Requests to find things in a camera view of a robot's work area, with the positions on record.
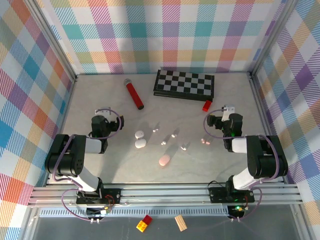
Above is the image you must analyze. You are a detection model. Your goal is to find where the pink earbud charging case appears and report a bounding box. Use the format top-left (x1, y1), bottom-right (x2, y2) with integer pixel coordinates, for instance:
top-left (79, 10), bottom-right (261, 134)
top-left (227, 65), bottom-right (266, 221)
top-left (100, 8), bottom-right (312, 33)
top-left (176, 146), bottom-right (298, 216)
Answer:
top-left (158, 154), bottom-right (172, 167)

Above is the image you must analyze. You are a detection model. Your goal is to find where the red microphone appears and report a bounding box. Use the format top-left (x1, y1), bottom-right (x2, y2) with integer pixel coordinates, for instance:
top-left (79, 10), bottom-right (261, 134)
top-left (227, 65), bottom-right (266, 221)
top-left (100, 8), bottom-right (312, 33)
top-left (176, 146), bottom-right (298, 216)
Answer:
top-left (123, 78), bottom-right (146, 111)

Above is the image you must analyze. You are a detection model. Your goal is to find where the black folding chessboard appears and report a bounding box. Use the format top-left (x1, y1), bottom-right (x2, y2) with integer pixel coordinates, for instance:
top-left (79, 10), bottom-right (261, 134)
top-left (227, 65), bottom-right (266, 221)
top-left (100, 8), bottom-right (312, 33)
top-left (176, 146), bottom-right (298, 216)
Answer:
top-left (152, 69), bottom-right (215, 102)

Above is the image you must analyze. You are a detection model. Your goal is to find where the slotted metal strip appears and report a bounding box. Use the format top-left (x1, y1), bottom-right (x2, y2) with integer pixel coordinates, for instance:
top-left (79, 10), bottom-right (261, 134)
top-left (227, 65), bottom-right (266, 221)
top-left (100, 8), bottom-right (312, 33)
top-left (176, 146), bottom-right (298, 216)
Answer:
top-left (39, 208), bottom-right (235, 218)

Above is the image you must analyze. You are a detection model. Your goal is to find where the yellow toy brick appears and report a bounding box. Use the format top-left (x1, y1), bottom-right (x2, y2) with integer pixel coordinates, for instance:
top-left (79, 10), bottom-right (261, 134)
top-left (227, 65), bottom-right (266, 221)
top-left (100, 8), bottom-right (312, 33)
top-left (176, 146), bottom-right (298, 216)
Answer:
top-left (135, 219), bottom-right (149, 233)

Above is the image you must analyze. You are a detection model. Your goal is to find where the wooden block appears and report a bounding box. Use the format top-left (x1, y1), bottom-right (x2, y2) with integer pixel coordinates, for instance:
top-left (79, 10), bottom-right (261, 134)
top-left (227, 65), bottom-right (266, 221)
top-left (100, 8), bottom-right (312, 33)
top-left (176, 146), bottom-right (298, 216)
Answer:
top-left (174, 214), bottom-right (188, 232)

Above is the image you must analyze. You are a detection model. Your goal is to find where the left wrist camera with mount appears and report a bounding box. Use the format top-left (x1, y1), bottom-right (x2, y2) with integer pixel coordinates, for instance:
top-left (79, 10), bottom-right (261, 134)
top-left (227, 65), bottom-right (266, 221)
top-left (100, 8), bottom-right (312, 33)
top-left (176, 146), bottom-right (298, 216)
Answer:
top-left (94, 106), bottom-right (113, 117)

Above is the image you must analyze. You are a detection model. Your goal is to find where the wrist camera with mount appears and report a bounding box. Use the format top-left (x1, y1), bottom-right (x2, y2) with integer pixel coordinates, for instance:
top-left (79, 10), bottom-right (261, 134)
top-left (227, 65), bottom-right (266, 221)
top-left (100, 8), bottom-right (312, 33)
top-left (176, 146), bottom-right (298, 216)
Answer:
top-left (94, 106), bottom-right (113, 117)
top-left (220, 104), bottom-right (236, 121)

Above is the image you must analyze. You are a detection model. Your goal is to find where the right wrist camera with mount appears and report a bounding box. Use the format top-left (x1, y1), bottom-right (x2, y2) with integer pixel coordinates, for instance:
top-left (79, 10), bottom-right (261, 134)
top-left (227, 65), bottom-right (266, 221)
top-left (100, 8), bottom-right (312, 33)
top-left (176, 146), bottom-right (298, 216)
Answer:
top-left (220, 104), bottom-right (236, 121)

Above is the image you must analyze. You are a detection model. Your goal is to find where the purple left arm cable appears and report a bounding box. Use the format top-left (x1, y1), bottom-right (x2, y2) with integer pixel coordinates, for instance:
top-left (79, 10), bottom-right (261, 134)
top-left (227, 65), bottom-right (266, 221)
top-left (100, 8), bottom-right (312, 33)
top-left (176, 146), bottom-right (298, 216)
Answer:
top-left (51, 107), bottom-right (125, 222)

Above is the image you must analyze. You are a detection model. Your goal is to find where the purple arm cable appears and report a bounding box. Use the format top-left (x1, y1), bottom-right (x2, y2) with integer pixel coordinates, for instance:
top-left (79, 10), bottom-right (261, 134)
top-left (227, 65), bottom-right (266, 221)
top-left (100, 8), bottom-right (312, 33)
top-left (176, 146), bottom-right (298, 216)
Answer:
top-left (203, 107), bottom-right (282, 223)
top-left (51, 107), bottom-right (125, 222)

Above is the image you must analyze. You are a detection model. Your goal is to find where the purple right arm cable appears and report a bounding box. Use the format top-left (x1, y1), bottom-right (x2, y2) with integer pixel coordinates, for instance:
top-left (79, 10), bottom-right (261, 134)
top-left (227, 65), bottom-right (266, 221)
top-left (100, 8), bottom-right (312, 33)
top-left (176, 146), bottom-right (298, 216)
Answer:
top-left (203, 107), bottom-right (282, 223)

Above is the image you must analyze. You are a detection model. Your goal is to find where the aluminium table side rail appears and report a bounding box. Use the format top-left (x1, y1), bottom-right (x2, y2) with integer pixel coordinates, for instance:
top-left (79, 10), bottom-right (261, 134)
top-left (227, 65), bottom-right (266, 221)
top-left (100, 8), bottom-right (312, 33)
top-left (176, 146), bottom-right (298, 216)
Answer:
top-left (248, 71), bottom-right (291, 186)
top-left (43, 74), bottom-right (80, 187)

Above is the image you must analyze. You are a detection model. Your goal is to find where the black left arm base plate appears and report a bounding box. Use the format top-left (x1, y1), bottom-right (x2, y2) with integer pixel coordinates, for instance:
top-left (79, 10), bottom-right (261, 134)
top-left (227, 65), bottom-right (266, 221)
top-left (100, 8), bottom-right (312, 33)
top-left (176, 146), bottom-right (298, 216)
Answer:
top-left (75, 188), bottom-right (123, 205)

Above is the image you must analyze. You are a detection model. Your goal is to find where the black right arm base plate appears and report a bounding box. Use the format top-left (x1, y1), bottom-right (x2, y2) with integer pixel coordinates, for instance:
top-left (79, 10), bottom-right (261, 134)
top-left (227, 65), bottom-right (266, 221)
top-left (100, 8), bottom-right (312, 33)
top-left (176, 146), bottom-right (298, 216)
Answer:
top-left (208, 186), bottom-right (256, 204)

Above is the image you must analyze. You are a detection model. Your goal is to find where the wide aluminium mounting rail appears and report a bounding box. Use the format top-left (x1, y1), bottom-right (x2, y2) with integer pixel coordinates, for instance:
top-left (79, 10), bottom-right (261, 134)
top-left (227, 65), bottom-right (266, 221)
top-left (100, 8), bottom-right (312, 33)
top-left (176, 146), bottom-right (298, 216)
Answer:
top-left (27, 183), bottom-right (316, 210)

